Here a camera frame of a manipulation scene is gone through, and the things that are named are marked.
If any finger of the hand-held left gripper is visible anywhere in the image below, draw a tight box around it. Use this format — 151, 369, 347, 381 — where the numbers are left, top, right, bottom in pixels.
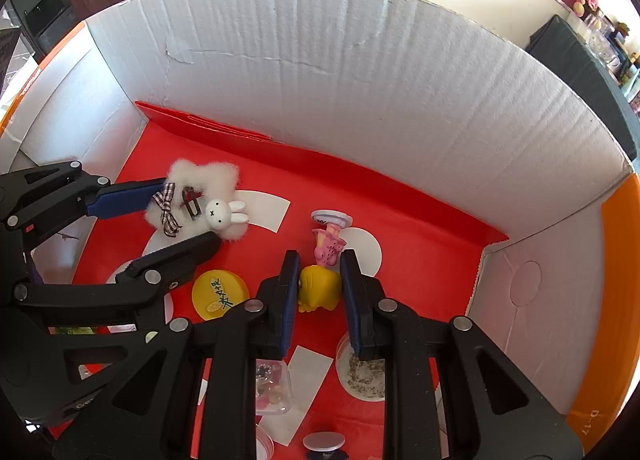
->
12, 231, 222, 329
0, 160, 166, 241

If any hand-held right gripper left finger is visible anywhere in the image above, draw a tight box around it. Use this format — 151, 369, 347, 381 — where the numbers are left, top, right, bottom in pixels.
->
52, 250, 301, 460

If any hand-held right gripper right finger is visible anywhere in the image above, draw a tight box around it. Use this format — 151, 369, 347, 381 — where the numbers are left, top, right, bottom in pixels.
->
340, 249, 585, 460

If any yellow and pink figurine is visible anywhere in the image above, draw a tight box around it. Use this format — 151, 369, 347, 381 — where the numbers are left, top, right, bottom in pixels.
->
297, 210, 353, 315

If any yellow round lid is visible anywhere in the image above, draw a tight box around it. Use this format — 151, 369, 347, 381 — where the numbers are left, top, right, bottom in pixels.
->
191, 267, 251, 323

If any cream patterned jar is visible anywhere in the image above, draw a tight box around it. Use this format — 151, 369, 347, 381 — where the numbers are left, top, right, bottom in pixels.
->
335, 331, 388, 402

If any clear small plastic box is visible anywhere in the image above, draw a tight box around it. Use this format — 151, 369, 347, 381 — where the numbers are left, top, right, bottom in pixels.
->
252, 359, 293, 416

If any white fluffy rabbit plush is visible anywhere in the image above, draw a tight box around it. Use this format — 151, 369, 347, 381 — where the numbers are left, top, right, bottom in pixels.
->
145, 159, 251, 245

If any black-haired figurine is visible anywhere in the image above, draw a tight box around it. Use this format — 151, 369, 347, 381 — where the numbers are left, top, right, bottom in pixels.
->
302, 431, 351, 460

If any white ribbed round jar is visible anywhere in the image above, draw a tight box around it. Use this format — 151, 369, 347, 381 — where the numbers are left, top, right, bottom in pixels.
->
255, 422, 276, 460

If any orange cardboard box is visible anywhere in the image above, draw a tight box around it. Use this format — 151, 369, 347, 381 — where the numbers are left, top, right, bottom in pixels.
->
0, 0, 640, 453

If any blue cloth covered desk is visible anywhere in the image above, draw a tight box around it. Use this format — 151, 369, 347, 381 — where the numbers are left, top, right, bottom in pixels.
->
525, 14, 640, 161

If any row of bottles and cups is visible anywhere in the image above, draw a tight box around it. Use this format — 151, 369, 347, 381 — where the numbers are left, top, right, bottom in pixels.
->
575, 10, 640, 115

